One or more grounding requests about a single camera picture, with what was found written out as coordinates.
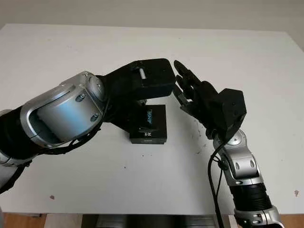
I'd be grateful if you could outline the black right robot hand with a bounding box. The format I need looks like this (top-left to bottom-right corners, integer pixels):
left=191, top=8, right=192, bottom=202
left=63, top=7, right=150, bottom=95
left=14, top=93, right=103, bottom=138
left=172, top=59, right=230, bottom=141

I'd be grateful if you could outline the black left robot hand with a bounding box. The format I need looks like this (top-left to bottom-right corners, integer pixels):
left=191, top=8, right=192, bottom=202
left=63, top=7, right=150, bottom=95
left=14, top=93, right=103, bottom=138
left=104, top=95, right=148, bottom=133

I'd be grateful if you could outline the black RealSense box lid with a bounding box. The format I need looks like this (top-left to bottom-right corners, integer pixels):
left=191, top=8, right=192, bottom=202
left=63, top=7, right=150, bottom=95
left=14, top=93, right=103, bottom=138
left=129, top=104, right=168, bottom=141

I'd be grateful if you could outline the black box base with insert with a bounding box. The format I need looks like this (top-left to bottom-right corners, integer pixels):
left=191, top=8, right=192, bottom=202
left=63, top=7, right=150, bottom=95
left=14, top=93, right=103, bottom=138
left=130, top=139, right=168, bottom=145

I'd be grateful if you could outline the dark grey robot torso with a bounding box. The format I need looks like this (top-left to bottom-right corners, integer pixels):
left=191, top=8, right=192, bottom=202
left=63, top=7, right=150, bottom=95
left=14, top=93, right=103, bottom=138
left=82, top=213, right=230, bottom=228

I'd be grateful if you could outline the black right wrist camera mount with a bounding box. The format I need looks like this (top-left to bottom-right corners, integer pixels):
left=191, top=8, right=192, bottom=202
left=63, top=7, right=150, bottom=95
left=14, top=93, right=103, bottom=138
left=217, top=88, right=247, bottom=143

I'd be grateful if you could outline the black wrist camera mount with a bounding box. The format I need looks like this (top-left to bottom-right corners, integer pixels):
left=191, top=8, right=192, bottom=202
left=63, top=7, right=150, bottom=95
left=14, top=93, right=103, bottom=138
left=104, top=58, right=176, bottom=100
left=217, top=88, right=247, bottom=143

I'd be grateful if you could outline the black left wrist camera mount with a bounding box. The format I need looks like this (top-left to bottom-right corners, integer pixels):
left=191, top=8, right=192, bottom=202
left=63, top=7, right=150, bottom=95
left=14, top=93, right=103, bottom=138
left=104, top=58, right=176, bottom=100

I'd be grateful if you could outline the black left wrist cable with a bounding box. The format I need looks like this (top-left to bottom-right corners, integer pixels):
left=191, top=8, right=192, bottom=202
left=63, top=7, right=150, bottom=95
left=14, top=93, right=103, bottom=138
left=0, top=125, right=103, bottom=193

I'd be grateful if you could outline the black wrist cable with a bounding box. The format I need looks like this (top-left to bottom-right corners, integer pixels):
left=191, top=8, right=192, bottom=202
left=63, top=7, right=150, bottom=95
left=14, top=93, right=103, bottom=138
left=0, top=125, right=103, bottom=193
left=208, top=142, right=226, bottom=228

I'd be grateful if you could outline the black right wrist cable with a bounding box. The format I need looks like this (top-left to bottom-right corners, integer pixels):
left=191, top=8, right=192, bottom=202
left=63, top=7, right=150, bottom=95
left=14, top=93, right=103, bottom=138
left=208, top=142, right=226, bottom=228

